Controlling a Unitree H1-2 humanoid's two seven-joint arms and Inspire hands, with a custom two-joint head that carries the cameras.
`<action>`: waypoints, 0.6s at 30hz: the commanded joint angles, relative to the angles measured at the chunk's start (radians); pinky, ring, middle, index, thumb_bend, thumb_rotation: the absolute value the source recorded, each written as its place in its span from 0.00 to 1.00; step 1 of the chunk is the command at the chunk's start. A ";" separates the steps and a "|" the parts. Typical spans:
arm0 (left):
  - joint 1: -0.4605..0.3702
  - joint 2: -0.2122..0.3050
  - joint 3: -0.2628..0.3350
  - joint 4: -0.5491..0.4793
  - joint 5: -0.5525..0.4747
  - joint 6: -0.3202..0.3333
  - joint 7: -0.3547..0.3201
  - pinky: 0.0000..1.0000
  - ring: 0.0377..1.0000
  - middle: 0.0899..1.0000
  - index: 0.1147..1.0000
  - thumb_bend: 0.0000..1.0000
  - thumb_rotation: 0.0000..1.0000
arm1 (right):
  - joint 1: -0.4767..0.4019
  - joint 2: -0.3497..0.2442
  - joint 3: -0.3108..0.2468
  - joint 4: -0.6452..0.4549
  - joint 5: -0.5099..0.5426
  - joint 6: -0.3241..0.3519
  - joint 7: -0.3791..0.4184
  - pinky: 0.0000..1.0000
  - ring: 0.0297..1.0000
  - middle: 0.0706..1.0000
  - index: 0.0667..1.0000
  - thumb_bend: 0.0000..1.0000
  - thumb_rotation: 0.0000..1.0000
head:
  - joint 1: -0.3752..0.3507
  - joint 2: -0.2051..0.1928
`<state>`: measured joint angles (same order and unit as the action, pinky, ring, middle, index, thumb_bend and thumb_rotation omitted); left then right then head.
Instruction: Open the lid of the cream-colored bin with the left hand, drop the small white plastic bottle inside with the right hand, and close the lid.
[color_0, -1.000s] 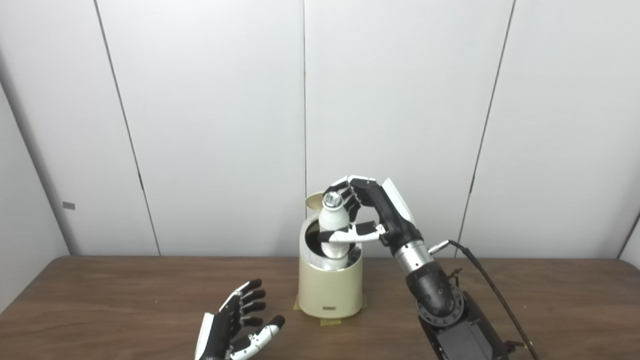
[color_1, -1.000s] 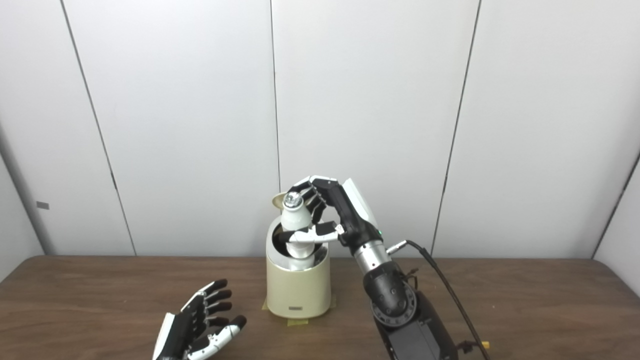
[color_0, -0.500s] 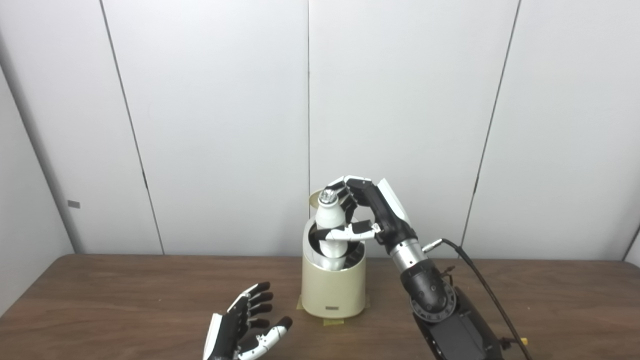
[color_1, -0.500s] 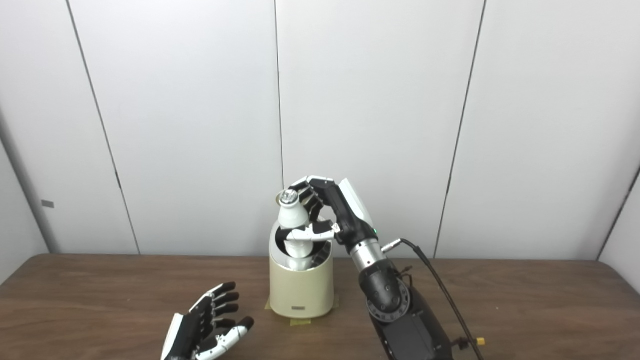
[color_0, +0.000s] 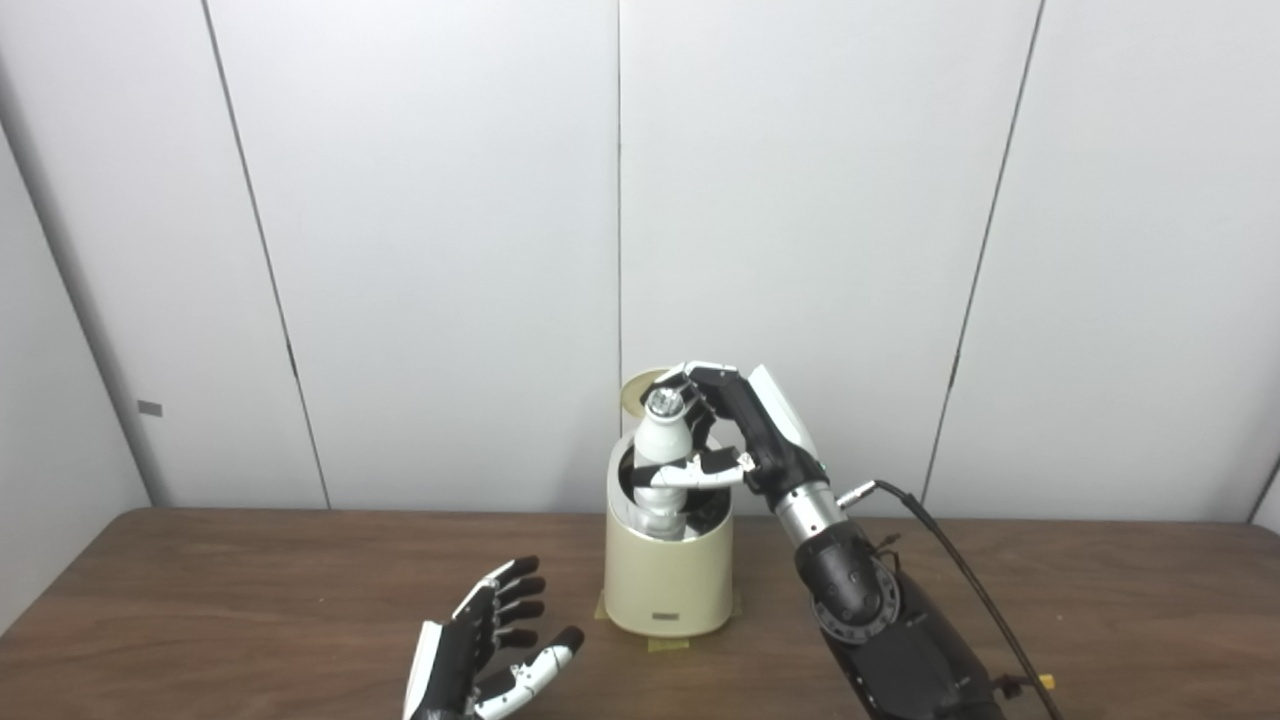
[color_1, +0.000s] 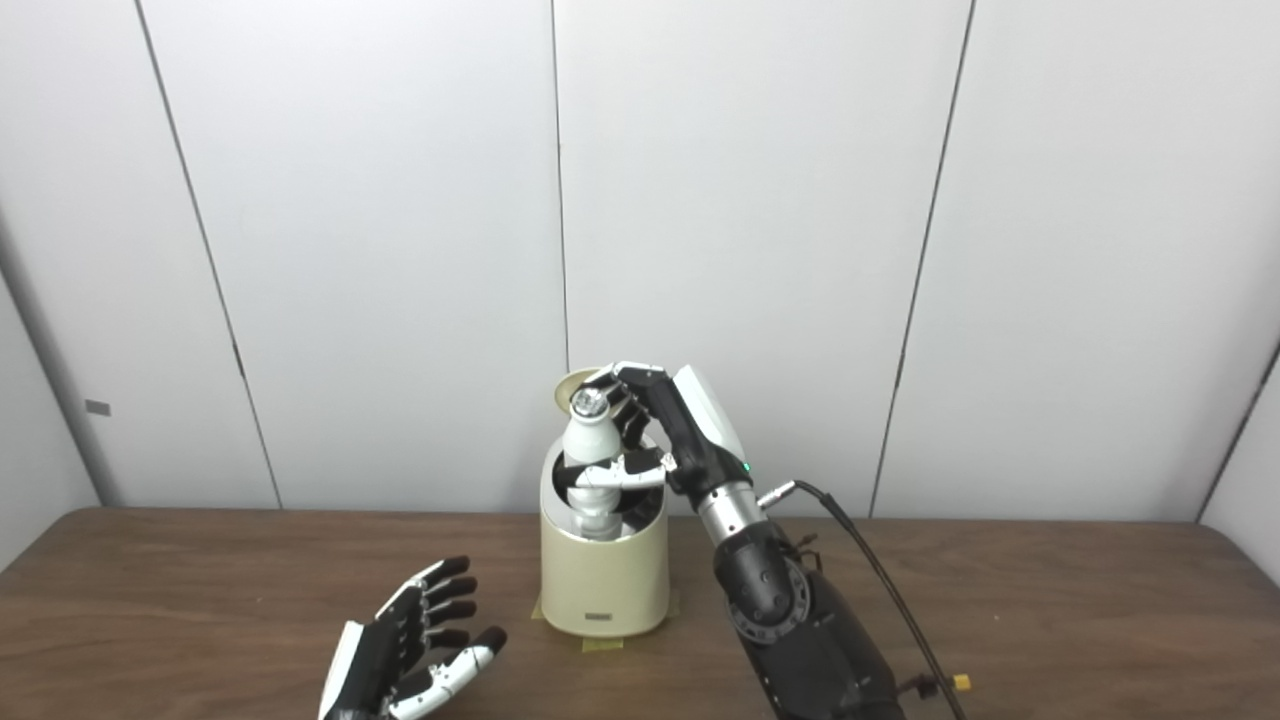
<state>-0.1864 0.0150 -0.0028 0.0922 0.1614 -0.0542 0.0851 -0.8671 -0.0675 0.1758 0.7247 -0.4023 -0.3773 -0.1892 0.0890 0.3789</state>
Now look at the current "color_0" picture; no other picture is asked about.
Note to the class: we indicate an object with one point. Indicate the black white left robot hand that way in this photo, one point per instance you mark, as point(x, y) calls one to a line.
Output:
point(460, 650)

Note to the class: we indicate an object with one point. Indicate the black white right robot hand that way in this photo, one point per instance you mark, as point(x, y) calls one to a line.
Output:
point(765, 430)

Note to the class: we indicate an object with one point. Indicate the small white plastic bottle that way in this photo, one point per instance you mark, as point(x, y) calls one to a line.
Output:
point(660, 440)

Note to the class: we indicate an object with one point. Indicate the cream round bin lid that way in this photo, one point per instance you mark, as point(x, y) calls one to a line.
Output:
point(636, 395)

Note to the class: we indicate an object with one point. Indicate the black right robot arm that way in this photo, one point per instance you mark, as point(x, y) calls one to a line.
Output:
point(880, 630)

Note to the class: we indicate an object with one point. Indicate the cream-colored round bin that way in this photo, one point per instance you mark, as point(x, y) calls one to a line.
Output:
point(668, 580)

